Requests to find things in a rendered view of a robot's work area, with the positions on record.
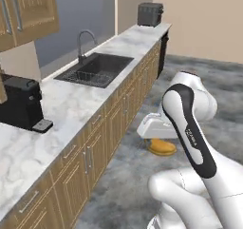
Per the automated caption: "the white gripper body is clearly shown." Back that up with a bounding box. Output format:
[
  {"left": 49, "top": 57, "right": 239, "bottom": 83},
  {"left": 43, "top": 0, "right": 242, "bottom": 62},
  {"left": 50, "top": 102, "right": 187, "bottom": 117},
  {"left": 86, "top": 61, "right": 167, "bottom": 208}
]
[{"left": 136, "top": 115, "right": 178, "bottom": 141}]

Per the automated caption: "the yellow hot dog bun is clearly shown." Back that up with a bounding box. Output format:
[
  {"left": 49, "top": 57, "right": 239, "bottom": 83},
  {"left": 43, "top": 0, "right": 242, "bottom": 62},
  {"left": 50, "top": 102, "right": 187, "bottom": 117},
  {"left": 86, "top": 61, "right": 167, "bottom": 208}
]
[{"left": 143, "top": 138, "right": 178, "bottom": 157}]

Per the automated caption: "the wooden base cupboard run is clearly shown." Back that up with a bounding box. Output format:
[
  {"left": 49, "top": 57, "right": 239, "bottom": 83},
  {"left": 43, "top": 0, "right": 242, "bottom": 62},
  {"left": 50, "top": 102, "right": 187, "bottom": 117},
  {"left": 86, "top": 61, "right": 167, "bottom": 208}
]
[{"left": 121, "top": 40, "right": 162, "bottom": 136}]

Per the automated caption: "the wooden drawer front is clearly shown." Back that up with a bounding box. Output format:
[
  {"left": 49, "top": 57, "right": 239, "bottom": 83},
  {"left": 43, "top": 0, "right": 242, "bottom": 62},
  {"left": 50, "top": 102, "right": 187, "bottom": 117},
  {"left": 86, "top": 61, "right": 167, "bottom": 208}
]
[
  {"left": 49, "top": 131, "right": 87, "bottom": 179},
  {"left": 0, "top": 171, "right": 54, "bottom": 225},
  {"left": 84, "top": 109, "right": 108, "bottom": 138}
]

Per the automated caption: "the black dishwasher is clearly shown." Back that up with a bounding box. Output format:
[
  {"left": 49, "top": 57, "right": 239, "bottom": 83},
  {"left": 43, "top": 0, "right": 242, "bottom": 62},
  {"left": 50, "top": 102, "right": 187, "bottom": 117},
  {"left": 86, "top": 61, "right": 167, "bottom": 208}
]
[{"left": 157, "top": 30, "right": 170, "bottom": 80}]

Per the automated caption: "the black sink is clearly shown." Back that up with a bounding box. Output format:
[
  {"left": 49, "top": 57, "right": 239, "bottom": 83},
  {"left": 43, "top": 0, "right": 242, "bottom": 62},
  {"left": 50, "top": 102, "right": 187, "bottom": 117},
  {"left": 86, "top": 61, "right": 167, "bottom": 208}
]
[{"left": 53, "top": 51, "right": 136, "bottom": 89}]

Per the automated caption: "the dark grey tap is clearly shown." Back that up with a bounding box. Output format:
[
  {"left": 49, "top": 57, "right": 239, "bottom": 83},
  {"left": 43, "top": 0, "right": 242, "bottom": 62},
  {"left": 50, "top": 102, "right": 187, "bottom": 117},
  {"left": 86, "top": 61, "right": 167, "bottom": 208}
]
[{"left": 76, "top": 29, "right": 100, "bottom": 67}]

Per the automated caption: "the dark grey toaster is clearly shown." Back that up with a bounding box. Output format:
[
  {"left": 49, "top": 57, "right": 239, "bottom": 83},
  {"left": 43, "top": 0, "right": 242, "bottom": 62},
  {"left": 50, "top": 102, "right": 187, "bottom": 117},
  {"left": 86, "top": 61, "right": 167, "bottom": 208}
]
[{"left": 137, "top": 2, "right": 165, "bottom": 29}]

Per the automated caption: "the black coffee machine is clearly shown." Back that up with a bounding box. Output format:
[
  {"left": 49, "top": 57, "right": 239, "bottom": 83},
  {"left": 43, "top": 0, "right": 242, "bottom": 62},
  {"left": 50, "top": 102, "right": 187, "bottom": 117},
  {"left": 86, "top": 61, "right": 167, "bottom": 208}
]
[{"left": 0, "top": 74, "right": 54, "bottom": 135}]

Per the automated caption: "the silver drawer handle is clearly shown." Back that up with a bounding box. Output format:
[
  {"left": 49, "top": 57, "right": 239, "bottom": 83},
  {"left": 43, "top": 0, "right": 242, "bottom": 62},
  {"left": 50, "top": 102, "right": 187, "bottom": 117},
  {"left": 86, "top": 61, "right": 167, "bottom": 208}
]
[
  {"left": 91, "top": 113, "right": 103, "bottom": 126},
  {"left": 17, "top": 190, "right": 41, "bottom": 214},
  {"left": 62, "top": 143, "right": 78, "bottom": 160}
]

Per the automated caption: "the silver cupboard door handle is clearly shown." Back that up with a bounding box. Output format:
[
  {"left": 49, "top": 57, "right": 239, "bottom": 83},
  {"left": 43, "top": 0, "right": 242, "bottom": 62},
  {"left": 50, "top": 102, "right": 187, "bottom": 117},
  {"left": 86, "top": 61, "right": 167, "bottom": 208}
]
[
  {"left": 82, "top": 149, "right": 89, "bottom": 176},
  {"left": 87, "top": 144, "right": 94, "bottom": 169}
]

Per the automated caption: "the wooden wall cupboard door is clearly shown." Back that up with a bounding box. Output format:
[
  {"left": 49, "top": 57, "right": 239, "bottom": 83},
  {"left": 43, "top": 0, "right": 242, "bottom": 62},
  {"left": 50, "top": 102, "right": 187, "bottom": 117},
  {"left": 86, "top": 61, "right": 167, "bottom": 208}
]
[
  {"left": 0, "top": 0, "right": 16, "bottom": 53},
  {"left": 5, "top": 0, "right": 61, "bottom": 48}
]

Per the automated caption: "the silver wall cupboard handle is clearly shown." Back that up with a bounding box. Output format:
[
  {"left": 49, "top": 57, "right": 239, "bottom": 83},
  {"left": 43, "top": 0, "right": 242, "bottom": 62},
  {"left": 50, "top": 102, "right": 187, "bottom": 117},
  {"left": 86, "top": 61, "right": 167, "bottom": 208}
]
[
  {"left": 9, "top": 0, "right": 24, "bottom": 32},
  {"left": 0, "top": 0, "right": 13, "bottom": 36}
]

